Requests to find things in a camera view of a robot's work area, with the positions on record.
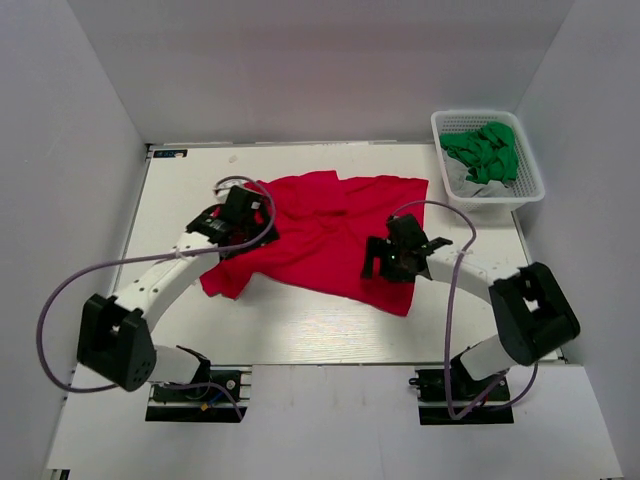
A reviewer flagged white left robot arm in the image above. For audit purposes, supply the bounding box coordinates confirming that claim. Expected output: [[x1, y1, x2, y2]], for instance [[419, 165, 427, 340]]
[[77, 182, 279, 399]]

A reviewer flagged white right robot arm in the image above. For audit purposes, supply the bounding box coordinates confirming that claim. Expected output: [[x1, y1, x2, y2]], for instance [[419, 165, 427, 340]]
[[361, 214, 581, 400]]

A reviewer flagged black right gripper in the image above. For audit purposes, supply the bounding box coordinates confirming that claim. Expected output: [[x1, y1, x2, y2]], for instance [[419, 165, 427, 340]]
[[361, 236, 417, 284]]

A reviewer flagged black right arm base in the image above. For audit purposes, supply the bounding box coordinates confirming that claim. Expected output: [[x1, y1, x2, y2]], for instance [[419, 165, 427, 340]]
[[407, 367, 516, 427]]

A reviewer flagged white plastic basket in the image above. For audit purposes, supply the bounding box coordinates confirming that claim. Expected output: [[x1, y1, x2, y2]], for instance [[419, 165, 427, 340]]
[[431, 110, 545, 212]]

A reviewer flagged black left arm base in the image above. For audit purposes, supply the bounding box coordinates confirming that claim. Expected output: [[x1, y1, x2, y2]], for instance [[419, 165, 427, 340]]
[[145, 366, 252, 424]]

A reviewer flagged blue table label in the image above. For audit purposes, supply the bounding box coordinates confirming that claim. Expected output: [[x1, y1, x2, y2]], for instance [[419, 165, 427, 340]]
[[152, 149, 188, 159]]

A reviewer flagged red t shirt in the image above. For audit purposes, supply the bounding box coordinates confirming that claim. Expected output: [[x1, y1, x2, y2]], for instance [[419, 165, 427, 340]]
[[200, 171, 429, 316]]

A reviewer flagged grey t shirt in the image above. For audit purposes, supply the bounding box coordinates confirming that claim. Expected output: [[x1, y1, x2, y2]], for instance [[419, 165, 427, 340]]
[[444, 156, 512, 198]]

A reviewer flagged green t shirt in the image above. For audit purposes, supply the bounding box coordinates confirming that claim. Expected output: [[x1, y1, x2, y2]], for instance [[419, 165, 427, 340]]
[[439, 122, 519, 185]]

